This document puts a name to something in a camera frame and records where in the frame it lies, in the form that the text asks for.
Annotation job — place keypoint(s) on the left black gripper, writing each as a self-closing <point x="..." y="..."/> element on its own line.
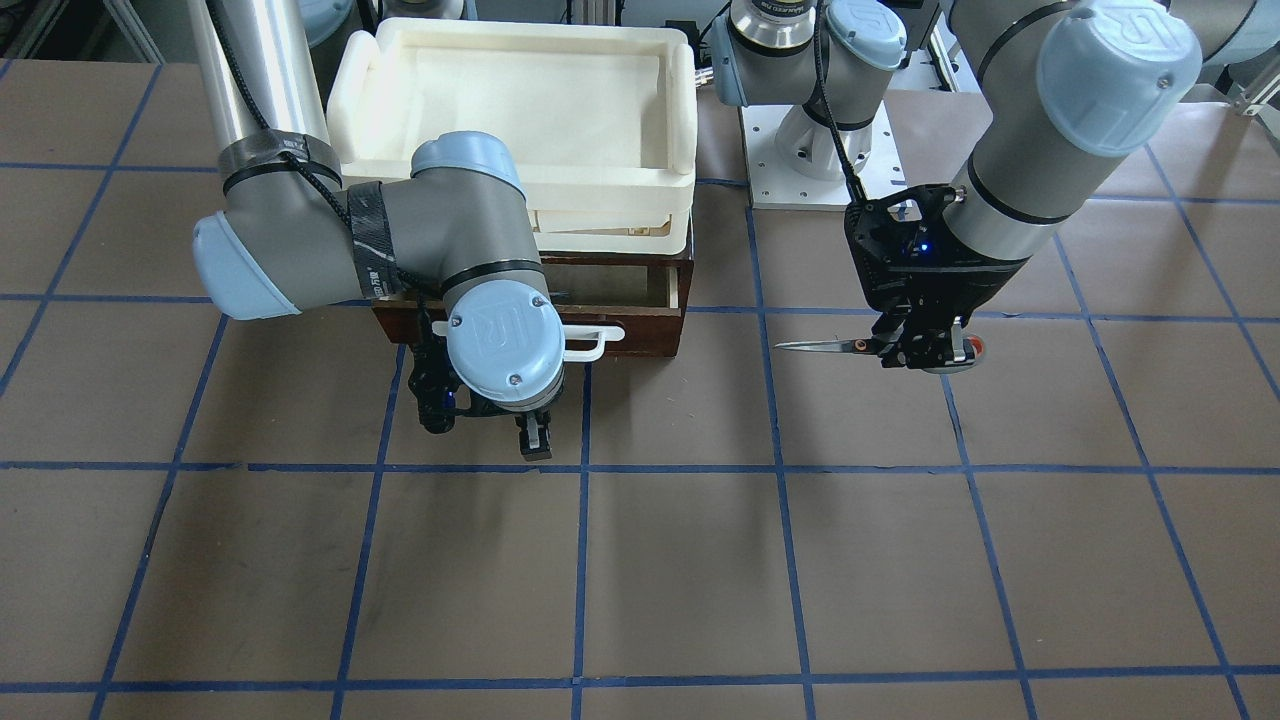
<point x="968" y="291"/>

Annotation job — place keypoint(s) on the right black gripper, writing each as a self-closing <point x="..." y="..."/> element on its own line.
<point x="534" y="436"/>

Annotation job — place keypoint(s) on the grey orange scissors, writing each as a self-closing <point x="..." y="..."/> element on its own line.
<point x="894" y="355"/>

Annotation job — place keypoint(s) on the white drawer handle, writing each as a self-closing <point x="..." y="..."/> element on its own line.
<point x="595" y="342"/>

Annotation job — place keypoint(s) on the brown wooden drawer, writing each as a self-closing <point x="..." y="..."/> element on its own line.
<point x="658" y="340"/>

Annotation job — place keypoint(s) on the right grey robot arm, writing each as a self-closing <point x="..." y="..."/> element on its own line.
<point x="294" y="235"/>

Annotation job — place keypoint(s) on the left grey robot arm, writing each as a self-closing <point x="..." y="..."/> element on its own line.
<point x="1074" y="87"/>

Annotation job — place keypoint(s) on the brown wooden drawer cabinet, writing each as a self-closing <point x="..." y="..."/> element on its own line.
<point x="690" y="240"/>

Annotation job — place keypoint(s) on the white plastic tray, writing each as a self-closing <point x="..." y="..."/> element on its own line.
<point x="602" y="121"/>

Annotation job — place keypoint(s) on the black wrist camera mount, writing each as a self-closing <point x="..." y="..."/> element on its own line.
<point x="911" y="264"/>

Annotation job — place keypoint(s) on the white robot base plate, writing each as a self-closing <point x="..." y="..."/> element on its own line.
<point x="792" y="162"/>

